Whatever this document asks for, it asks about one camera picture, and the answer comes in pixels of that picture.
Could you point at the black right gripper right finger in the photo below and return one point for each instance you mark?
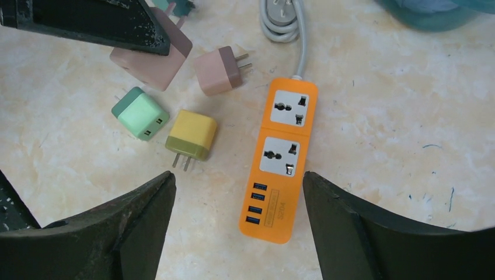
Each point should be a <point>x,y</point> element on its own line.
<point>356,239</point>

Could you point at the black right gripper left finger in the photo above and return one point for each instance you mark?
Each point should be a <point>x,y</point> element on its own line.
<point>120,239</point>

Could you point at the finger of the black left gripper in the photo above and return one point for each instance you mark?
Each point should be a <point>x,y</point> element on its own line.
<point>130,25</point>
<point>15,215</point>

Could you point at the pink plug adapter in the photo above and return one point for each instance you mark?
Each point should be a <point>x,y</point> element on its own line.
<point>218,71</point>
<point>157,71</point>

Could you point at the orange power strip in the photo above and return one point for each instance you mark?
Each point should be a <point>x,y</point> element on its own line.
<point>278,166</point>

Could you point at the teal blue plug adapter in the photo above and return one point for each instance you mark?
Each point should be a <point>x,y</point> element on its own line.
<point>177,8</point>

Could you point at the green plug adapter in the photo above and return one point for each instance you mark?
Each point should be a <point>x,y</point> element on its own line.
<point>141,115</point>

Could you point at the yellow plug adapter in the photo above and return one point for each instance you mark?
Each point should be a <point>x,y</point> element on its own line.
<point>191,136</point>

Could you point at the lavender cloth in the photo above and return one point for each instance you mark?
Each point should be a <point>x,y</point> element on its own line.
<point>427,6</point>

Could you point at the teal plastic basket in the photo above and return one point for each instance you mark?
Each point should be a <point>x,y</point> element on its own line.
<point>440,21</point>

